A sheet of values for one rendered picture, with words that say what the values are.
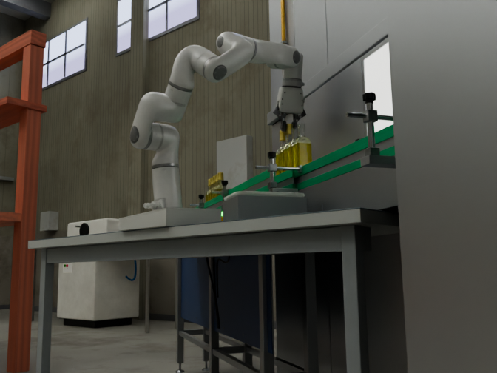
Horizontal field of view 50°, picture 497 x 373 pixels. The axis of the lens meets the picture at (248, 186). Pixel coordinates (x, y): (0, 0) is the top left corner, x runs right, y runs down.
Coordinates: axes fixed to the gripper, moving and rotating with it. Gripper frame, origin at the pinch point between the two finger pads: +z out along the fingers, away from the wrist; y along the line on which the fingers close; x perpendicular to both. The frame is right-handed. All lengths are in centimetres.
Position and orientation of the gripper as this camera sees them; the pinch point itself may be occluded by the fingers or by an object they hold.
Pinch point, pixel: (288, 126)
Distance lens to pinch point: 211.9
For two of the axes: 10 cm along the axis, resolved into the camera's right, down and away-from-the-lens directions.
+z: -0.6, 9.9, 0.9
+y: -9.6, -0.3, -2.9
